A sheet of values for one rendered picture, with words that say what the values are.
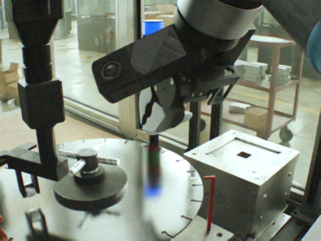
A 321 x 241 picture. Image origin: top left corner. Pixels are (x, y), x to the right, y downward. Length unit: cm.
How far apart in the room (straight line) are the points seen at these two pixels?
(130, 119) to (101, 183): 64
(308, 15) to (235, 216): 52
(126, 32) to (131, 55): 71
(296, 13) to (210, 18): 10
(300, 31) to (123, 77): 18
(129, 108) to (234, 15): 84
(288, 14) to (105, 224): 32
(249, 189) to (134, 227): 27
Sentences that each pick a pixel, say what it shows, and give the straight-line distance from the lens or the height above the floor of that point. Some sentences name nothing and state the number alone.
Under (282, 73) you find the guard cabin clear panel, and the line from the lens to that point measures 78.
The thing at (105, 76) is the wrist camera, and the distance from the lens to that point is 35.
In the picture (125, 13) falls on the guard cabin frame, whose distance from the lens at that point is 105.
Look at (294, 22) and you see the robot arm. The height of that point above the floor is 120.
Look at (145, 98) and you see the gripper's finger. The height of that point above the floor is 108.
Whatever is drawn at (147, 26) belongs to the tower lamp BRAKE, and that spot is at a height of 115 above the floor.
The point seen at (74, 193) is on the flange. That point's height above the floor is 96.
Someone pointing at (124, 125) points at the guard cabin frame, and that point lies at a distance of 115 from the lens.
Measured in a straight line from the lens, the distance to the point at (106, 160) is 48.
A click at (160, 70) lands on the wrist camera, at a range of 34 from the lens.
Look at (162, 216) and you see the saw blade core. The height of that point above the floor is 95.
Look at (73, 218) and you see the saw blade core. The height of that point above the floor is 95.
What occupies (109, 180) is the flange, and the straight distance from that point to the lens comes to 50.
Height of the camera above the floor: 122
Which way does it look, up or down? 21 degrees down
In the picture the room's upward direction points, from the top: straight up
